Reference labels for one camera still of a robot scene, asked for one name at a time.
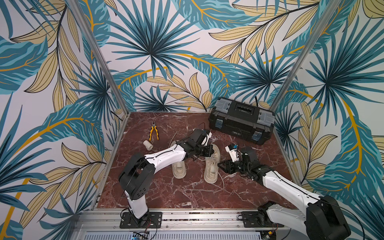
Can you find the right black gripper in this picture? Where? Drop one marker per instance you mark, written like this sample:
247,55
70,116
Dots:
231,165

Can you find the beige sneaker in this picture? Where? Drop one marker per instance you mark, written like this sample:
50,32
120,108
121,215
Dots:
212,169
179,169

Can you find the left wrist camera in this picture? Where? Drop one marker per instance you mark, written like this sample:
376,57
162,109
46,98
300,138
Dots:
206,139

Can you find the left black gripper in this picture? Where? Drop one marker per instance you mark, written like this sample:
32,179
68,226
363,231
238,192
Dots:
210,150

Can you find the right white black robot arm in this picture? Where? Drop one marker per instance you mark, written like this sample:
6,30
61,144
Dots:
318,218

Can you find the small beige cylinder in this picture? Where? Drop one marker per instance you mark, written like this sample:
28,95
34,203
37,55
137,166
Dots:
148,145

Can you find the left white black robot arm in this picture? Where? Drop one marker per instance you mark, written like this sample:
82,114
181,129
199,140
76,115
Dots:
137,176

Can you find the left aluminium corner post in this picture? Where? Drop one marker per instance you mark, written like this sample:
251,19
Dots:
81,20

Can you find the yellow handled pliers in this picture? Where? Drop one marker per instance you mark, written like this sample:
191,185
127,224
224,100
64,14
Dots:
154,132

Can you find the black grey toolbox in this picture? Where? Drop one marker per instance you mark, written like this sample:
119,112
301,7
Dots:
248,122

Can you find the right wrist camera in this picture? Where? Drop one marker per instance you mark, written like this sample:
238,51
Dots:
232,149

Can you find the aluminium front rail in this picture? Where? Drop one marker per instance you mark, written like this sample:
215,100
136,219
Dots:
178,224

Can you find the aluminium corner post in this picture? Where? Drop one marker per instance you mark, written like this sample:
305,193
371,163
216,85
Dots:
318,29
81,20

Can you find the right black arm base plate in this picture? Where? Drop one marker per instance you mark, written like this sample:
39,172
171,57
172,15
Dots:
256,220

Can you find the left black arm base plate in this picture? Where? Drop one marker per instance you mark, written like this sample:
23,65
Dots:
151,220

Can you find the right aluminium corner post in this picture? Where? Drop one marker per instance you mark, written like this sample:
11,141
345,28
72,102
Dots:
318,29

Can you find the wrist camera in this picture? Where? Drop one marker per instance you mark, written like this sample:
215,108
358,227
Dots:
206,139
232,149

